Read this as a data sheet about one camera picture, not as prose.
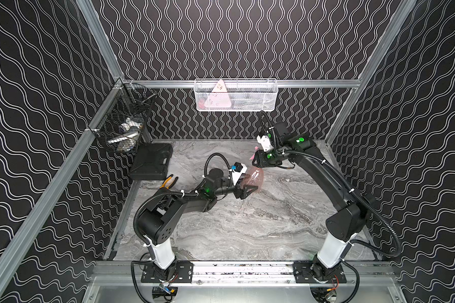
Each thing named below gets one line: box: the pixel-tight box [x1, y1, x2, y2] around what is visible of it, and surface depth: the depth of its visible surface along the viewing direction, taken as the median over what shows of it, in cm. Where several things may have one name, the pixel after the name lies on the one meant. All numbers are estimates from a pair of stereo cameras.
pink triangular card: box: [204, 78, 232, 108], surface depth 92 cm
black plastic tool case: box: [128, 143, 174, 181], surface depth 106 cm
